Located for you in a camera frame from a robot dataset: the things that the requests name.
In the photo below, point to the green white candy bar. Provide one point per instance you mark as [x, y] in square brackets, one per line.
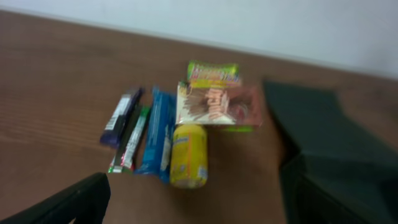
[123, 160]

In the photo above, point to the yellow candy canister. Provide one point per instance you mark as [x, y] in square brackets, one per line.
[189, 161]

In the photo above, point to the brown Pocky box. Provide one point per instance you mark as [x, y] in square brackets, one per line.
[238, 105]

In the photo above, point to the blue cookie package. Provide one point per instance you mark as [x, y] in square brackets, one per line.
[159, 140]

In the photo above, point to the purple candy bar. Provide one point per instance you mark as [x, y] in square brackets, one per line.
[117, 124]

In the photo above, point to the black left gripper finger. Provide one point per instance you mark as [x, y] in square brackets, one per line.
[83, 202]

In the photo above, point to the green gummy worms bag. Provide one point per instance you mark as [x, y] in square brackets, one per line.
[207, 75]

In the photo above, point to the dark green flip-lid box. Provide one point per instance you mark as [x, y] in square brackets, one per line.
[334, 171]

